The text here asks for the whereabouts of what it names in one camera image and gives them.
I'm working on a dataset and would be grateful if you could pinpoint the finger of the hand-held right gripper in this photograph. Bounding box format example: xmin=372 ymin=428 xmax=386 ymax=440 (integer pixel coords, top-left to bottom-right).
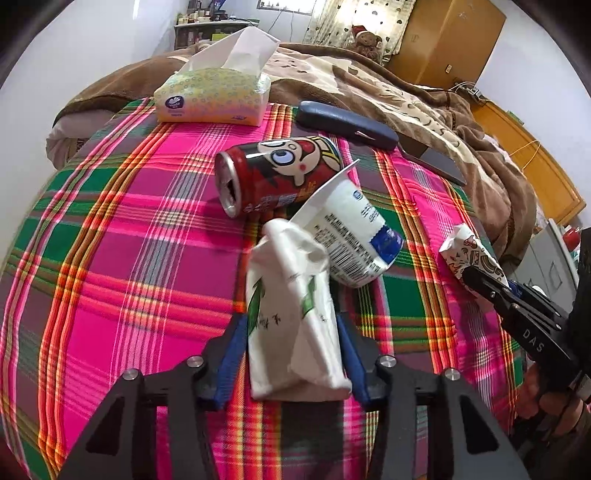
xmin=510 ymin=282 xmax=571 ymax=321
xmin=462 ymin=265 xmax=527 ymax=324

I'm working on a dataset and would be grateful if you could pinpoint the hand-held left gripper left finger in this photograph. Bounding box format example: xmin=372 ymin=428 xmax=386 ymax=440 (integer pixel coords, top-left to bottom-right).
xmin=58 ymin=314 xmax=247 ymax=480

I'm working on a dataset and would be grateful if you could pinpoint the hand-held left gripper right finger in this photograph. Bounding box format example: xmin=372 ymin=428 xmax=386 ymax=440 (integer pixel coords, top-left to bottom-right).
xmin=336 ymin=311 xmax=532 ymax=480

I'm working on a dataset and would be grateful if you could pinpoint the patterned paper wrapper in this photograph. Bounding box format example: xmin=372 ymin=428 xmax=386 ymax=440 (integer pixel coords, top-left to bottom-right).
xmin=438 ymin=223 xmax=511 ymax=289

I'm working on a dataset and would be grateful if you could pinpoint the white paper bag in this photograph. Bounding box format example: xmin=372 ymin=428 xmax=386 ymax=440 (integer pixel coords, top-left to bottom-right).
xmin=245 ymin=218 xmax=354 ymax=401

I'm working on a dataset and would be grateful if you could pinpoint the person's right hand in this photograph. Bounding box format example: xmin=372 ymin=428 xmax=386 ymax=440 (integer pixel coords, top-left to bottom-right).
xmin=515 ymin=360 xmax=591 ymax=439

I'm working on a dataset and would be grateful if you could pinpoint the grey metal cabinet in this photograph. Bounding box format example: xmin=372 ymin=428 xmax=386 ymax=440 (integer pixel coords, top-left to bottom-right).
xmin=526 ymin=219 xmax=580 ymax=301

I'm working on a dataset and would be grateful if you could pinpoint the white yogurt cup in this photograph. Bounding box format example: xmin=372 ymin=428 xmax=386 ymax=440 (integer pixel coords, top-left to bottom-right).
xmin=288 ymin=159 xmax=404 ymax=289

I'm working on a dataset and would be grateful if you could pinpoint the black phone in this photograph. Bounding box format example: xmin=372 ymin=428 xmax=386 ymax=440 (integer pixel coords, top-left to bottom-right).
xmin=399 ymin=137 xmax=468 ymax=186

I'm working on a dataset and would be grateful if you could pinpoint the orange wooden bedside cabinet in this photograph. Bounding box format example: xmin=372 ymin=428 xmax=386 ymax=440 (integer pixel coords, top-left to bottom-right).
xmin=468 ymin=99 xmax=587 ymax=227

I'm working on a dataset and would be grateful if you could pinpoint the pink plaid blanket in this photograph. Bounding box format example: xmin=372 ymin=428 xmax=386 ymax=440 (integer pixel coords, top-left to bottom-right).
xmin=0 ymin=97 xmax=527 ymax=480

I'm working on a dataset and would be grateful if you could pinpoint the red soda can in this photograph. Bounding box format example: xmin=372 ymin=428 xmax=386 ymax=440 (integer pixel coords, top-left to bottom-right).
xmin=213 ymin=135 xmax=345 ymax=219

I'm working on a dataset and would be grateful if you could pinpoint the brown fleece blanket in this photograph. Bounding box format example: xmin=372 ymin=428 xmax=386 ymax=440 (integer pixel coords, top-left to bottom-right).
xmin=46 ymin=41 xmax=539 ymax=266

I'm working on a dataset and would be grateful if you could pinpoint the white power strip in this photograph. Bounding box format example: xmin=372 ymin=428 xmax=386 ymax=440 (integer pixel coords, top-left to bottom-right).
xmin=450 ymin=82 xmax=483 ymax=100

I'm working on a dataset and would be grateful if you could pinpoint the dark blue glasses case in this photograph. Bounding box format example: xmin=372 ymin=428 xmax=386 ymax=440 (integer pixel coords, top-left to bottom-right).
xmin=295 ymin=100 xmax=399 ymax=152

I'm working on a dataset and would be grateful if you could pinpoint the wooden wardrobe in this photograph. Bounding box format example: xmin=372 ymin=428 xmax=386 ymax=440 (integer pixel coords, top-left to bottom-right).
xmin=385 ymin=0 xmax=507 ymax=90

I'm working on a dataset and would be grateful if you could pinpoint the yellow tissue pack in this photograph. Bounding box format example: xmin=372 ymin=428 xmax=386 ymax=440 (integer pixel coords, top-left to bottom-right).
xmin=153 ymin=25 xmax=281 ymax=126

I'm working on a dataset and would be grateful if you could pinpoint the brown teddy bear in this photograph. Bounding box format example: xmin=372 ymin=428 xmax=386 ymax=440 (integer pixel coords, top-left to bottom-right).
xmin=346 ymin=24 xmax=384 ymax=63

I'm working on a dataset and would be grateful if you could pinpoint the heart print curtain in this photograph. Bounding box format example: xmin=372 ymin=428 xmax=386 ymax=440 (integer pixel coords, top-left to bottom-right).
xmin=302 ymin=0 xmax=416 ymax=58

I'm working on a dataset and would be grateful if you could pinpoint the shelf with bottles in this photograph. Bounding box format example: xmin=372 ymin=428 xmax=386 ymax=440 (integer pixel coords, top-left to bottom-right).
xmin=174 ymin=0 xmax=259 ymax=51

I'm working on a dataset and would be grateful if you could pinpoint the window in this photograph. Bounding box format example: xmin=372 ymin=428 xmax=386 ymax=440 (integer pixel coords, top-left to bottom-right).
xmin=256 ymin=0 xmax=319 ymax=12

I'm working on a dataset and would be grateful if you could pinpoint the yellow cable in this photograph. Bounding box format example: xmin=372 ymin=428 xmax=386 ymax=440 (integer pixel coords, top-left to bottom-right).
xmin=521 ymin=137 xmax=544 ymax=172

